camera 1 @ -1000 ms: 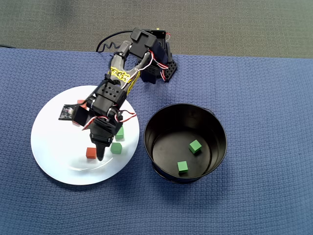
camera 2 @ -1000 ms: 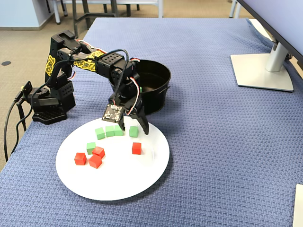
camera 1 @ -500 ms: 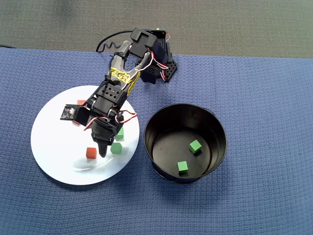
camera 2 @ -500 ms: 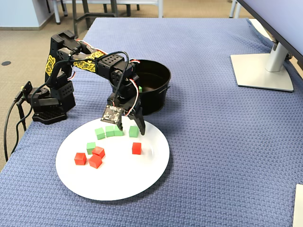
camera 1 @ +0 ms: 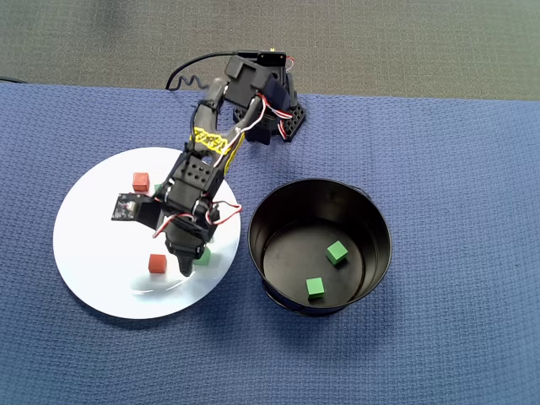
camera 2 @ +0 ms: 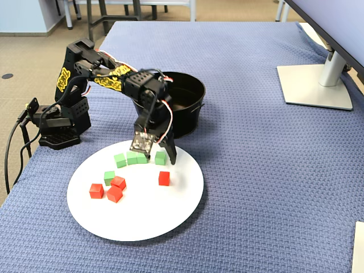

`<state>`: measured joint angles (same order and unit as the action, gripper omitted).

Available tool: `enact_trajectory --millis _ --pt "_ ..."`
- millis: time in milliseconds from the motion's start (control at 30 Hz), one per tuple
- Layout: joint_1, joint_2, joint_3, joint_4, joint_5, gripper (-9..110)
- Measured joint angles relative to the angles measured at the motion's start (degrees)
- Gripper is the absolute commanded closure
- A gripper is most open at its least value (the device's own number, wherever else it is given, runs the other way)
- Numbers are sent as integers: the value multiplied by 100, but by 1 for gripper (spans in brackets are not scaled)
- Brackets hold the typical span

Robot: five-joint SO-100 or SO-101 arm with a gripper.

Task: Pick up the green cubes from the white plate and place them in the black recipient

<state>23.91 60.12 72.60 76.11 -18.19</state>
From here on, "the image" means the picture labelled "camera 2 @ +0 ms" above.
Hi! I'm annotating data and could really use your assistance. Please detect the white round plate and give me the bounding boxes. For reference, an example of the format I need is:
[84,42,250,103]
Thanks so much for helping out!
[67,139,205,242]

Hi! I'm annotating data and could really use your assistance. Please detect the red wooden cube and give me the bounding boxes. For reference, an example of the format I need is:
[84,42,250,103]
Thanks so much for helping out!
[106,185,123,204]
[158,171,171,187]
[110,176,127,191]
[89,183,105,200]

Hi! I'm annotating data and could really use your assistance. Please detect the white metal leg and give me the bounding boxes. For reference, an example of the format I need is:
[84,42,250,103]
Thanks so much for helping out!
[64,0,75,30]

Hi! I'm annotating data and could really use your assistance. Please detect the white metal desk frame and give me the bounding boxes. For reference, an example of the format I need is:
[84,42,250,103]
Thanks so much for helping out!
[274,0,291,23]

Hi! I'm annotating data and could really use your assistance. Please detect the red white gripper servo wire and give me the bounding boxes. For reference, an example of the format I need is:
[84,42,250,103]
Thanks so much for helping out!
[155,98,175,143]

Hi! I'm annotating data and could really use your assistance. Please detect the black metal pot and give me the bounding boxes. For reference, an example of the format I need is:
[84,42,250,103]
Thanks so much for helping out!
[130,71,206,139]

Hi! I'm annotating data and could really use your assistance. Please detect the white flat board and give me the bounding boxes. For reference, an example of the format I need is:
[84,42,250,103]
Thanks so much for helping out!
[351,221,364,273]

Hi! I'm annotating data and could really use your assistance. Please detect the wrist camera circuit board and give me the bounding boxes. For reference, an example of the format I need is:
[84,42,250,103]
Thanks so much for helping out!
[129,131,156,156]

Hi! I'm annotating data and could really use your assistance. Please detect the black legged chair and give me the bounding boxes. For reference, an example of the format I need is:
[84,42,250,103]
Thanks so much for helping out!
[123,0,169,20]

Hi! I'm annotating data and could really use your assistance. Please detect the computer monitor silver stand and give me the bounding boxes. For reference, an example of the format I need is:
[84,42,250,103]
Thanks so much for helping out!
[276,0,364,111]

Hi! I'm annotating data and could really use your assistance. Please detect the red white elbow servo wire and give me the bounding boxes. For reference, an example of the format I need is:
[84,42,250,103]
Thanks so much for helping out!
[95,49,123,66]

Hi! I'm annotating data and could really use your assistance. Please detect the thick black plug cable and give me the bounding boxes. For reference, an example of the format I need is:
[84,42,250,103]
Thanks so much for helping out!
[4,109,29,197]
[11,121,34,185]

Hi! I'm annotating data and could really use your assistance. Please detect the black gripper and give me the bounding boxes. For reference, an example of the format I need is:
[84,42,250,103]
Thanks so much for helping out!
[133,96,177,166]

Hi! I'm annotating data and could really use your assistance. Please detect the dark grey metal stool frame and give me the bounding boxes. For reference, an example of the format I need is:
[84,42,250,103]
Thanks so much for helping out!
[86,0,143,43]

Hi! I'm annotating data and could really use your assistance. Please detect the red white wrist servo wire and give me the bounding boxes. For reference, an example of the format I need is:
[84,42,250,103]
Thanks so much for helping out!
[155,69,175,85]

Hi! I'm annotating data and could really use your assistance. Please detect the white desk with leg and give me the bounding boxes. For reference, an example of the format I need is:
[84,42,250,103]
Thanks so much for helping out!
[75,0,197,22]

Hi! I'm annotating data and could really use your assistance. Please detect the blue woven cloth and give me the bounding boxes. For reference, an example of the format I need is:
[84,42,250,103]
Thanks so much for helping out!
[0,21,364,273]

